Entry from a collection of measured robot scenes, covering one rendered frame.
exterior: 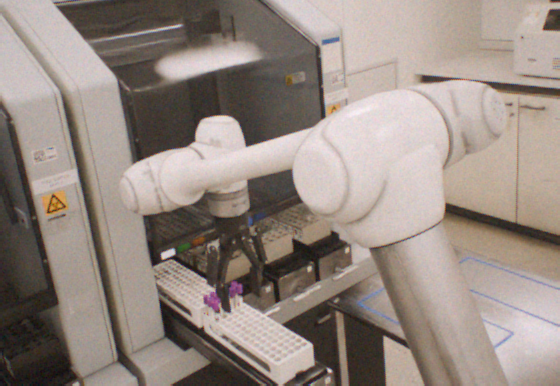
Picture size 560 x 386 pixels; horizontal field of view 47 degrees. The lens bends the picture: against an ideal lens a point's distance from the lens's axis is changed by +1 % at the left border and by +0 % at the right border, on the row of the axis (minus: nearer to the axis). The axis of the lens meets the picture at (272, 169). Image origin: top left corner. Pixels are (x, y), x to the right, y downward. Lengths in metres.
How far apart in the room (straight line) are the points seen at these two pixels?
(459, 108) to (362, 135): 0.18
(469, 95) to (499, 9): 3.46
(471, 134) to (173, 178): 0.56
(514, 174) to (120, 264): 2.57
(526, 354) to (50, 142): 1.11
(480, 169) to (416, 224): 3.07
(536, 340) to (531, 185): 2.22
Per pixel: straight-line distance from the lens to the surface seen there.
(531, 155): 3.66
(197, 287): 1.72
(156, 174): 1.22
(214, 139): 1.31
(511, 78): 3.59
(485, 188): 3.88
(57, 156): 1.50
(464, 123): 0.89
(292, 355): 1.42
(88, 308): 1.64
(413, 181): 0.79
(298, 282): 1.87
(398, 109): 0.82
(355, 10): 3.55
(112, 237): 1.60
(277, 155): 1.11
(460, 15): 4.25
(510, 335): 1.56
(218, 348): 1.58
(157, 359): 1.72
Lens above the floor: 1.68
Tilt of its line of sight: 19 degrees down
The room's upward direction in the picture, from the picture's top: 6 degrees counter-clockwise
